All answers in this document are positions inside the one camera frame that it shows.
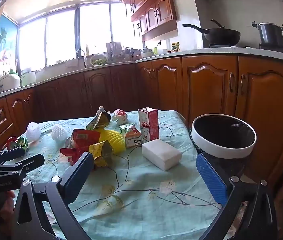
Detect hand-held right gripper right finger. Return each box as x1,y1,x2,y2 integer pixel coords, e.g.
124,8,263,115
196,153,279,240

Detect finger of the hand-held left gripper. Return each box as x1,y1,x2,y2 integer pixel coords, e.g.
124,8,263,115
0,154,45,178
0,147,26,167

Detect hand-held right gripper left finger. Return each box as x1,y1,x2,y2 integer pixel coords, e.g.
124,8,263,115
14,152,94,240

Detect white foam fruit net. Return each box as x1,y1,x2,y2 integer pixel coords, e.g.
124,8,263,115
51,124,67,140
26,122,41,140

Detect white bin with black bag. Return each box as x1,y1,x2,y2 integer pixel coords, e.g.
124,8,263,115
191,114,257,180

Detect green drink pouch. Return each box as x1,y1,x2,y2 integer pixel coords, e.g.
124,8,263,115
85,106,111,130

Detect crumpled red green wrapper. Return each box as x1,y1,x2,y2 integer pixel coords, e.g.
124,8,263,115
7,136,29,152

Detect gold snack wrapper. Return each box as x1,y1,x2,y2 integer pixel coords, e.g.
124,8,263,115
89,141,114,169

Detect red snack wrapper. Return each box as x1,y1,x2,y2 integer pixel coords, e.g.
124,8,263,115
60,129,101,165

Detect yellow foam fruit net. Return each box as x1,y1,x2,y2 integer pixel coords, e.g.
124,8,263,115
99,129,126,153

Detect teal floral tablecloth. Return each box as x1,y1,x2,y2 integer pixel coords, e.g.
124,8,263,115
0,109,234,240

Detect white foam block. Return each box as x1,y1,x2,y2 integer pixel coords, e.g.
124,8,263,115
141,138,182,172

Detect small green white carton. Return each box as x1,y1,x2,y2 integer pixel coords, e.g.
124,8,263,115
119,124,142,148

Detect white rice cooker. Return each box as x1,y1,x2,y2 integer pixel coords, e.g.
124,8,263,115
0,74,21,93

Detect crumpled white red wrapper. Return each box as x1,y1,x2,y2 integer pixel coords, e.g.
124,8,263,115
112,109,128,125

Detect pale green cooker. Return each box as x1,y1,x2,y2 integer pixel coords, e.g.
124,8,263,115
20,67,36,86

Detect tall red white milk carton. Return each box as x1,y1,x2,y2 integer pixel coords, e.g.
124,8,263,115
138,107,159,142

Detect wooden lower cabinets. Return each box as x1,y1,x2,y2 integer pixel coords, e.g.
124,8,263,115
0,55,283,180

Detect wooden cabinets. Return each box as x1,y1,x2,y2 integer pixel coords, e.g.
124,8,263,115
121,0,190,42
0,55,283,180

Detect basin with green vegetables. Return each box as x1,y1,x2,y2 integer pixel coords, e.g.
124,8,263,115
90,53,108,67

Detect chrome faucet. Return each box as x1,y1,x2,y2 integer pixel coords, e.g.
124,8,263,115
76,49,87,68

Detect white kitchen countertop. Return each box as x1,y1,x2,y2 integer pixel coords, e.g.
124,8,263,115
0,47,283,105

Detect kitchen window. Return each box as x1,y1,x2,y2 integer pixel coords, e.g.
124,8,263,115
17,2,144,70

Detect knife rack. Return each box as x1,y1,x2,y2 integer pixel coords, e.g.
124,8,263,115
106,42,123,62

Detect white pot with lid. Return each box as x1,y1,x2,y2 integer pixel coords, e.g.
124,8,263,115
141,46,154,58

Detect black wok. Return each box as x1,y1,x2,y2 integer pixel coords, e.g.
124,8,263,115
183,19,241,45

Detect gas stove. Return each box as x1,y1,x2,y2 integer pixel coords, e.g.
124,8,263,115
209,44,283,53

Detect dark steel cooking pot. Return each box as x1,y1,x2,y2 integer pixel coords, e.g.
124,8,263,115
251,22,283,47

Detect wooden upper cabinets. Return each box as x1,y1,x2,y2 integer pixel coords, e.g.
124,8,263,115
121,0,190,42

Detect wall poster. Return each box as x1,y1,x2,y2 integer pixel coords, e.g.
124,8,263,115
0,14,18,80

